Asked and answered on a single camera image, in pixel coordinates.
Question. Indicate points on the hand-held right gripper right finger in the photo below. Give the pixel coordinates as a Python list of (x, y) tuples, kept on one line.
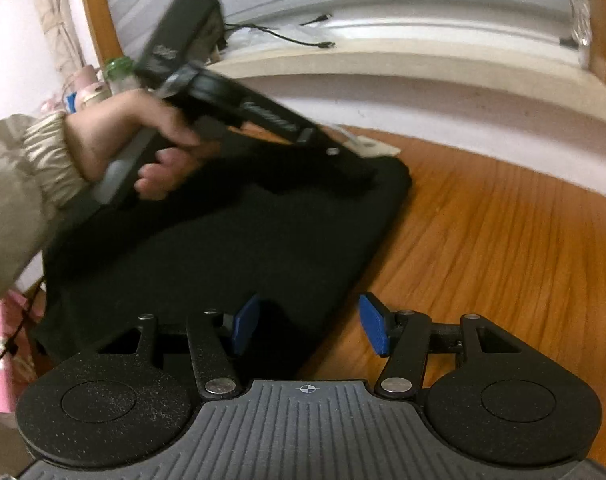
[(375, 325)]

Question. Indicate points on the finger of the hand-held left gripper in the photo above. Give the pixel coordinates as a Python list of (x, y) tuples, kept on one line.
[(333, 157)]

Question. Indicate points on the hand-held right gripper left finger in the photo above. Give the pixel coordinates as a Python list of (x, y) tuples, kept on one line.
[(245, 325)]

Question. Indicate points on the black sweatpants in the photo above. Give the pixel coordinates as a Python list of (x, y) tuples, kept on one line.
[(233, 240)]

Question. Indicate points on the person's left hand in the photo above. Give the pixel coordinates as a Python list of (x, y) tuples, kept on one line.
[(108, 130)]

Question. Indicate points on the white power strip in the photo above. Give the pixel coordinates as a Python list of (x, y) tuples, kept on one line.
[(368, 142)]

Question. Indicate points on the green-capped white bottle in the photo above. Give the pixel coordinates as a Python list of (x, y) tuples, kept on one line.
[(118, 67)]

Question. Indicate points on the pink bottle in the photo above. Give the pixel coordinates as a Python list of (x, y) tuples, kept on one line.
[(90, 82)]

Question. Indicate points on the beige windowsill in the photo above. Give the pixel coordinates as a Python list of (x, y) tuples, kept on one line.
[(433, 80)]

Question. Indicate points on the patterned curtain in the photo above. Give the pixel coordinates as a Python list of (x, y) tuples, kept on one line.
[(58, 20)]

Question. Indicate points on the pink floral cloth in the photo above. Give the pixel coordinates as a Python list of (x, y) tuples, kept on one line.
[(8, 360)]

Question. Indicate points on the clear plastic window fitting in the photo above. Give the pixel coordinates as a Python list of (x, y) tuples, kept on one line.
[(579, 10)]

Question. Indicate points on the wooden window frame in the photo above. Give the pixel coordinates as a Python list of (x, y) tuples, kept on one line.
[(103, 15)]

